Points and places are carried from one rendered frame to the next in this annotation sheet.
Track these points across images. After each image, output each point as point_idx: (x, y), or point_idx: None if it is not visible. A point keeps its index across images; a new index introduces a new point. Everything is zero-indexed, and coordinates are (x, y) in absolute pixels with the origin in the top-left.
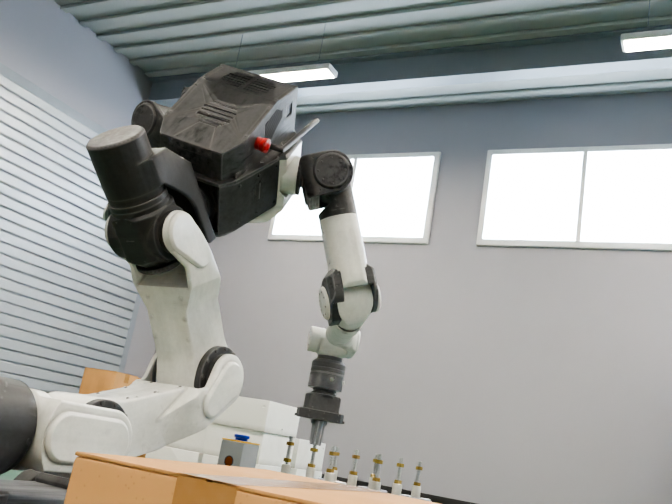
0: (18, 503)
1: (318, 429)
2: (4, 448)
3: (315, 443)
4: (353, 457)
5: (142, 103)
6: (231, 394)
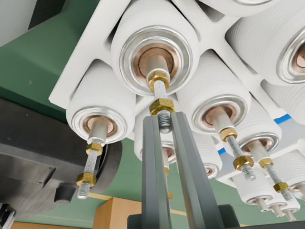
0: (3, 201)
1: (182, 177)
2: None
3: (164, 133)
4: (233, 164)
5: None
6: None
